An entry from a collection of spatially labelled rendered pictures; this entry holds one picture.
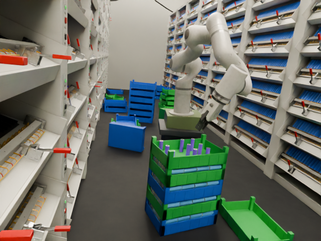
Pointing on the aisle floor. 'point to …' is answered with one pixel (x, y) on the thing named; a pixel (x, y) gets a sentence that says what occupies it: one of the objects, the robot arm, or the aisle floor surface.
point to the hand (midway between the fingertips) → (201, 125)
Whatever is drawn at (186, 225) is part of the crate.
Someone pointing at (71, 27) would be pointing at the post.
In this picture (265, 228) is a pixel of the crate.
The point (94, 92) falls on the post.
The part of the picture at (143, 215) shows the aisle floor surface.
